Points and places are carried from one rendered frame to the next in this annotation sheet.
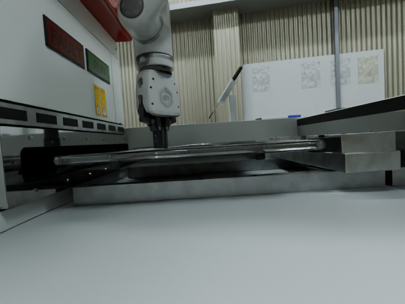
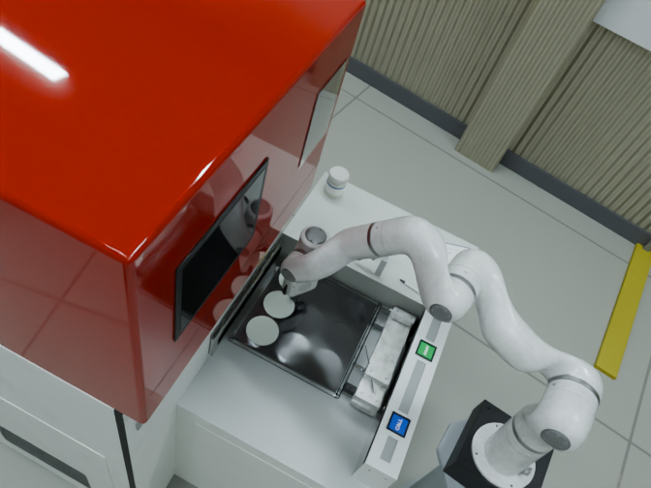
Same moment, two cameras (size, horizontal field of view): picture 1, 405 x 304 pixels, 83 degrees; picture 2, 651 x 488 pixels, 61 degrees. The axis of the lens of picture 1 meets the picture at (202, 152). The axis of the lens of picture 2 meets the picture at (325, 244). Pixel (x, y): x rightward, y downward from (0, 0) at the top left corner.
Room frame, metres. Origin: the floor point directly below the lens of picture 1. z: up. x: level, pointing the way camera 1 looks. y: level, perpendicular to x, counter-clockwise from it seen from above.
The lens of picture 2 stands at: (-0.42, -0.08, 2.41)
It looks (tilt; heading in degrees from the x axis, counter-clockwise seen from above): 51 degrees down; 8
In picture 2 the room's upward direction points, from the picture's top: 21 degrees clockwise
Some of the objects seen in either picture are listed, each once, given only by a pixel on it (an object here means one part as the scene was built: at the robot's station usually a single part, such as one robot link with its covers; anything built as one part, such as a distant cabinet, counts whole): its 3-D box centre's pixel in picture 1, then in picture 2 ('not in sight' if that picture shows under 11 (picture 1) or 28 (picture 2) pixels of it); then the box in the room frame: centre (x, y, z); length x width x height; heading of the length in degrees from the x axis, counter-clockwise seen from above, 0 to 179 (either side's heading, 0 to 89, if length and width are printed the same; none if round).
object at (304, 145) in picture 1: (188, 152); (283, 367); (0.31, 0.02, 0.90); 0.37 x 0.01 x 0.01; 90
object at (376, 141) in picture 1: (360, 141); (367, 398); (0.35, -0.24, 0.89); 0.08 x 0.03 x 0.03; 90
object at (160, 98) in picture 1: (156, 93); (301, 276); (0.54, 0.10, 1.03); 0.10 x 0.07 x 0.11; 144
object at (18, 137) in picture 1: (91, 155); (248, 293); (0.48, 0.23, 0.89); 0.44 x 0.02 x 0.10; 0
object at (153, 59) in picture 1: (154, 66); not in sight; (0.53, 0.10, 1.09); 0.09 x 0.08 x 0.03; 144
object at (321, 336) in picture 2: (192, 148); (308, 320); (0.49, 0.02, 0.90); 0.34 x 0.34 x 0.01; 0
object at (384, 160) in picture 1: (311, 154); (383, 360); (0.51, -0.24, 0.87); 0.36 x 0.08 x 0.03; 0
